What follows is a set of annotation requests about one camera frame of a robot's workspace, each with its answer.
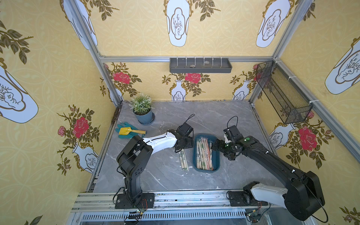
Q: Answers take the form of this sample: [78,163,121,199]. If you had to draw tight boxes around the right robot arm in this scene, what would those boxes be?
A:
[212,136,325,221]

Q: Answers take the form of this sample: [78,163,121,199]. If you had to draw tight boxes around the teal plastic storage box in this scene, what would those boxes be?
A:
[193,134,220,173]

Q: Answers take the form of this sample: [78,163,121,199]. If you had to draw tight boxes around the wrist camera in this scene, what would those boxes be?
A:
[223,126,243,143]
[177,122,194,137]

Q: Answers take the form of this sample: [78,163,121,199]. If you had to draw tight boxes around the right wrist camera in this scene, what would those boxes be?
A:
[223,126,243,143]

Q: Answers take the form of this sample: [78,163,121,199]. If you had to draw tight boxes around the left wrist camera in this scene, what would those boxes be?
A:
[177,122,194,137]

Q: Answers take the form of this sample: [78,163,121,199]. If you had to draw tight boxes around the aluminium front rail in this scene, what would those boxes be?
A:
[66,190,318,225]

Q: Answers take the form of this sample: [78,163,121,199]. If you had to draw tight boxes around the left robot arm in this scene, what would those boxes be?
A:
[116,129,194,205]

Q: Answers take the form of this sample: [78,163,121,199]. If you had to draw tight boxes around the black wire mesh basket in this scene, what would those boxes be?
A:
[255,61,313,124]

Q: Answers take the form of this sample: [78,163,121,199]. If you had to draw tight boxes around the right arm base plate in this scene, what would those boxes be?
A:
[226,191,269,208]

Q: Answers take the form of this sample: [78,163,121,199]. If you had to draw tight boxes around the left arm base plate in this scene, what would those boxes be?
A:
[115,193,155,210]

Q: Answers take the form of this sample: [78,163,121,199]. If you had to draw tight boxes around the grey wall shelf tray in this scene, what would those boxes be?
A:
[169,57,233,74]

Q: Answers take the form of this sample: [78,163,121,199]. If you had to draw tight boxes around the green panda chopsticks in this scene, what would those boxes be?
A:
[179,150,188,170]

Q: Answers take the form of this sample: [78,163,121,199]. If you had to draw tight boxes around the yellow hand trowel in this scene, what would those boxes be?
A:
[119,127,146,136]

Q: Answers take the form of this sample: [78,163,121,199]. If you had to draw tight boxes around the potted green plant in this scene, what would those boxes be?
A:
[129,93,155,125]

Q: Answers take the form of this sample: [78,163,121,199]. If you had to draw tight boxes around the green garden glove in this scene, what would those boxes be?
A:
[115,122,142,139]

